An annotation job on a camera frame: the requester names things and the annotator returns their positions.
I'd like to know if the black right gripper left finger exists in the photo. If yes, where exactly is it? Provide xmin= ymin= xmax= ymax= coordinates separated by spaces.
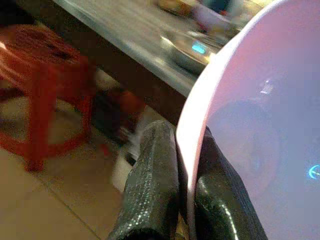
xmin=106 ymin=120 xmax=180 ymax=240

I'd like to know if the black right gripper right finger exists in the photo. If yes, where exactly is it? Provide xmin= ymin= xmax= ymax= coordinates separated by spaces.
xmin=193 ymin=126 xmax=269 ymax=240

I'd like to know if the dark wooden table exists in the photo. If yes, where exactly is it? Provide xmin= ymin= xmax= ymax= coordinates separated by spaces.
xmin=14 ymin=0 xmax=273 ymax=127

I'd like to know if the round metal tray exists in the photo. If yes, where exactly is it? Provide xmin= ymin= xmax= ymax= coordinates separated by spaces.
xmin=159 ymin=28 xmax=241 ymax=75

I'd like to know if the red plastic stool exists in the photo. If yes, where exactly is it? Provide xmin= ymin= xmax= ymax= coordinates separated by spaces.
xmin=0 ymin=24 xmax=97 ymax=173

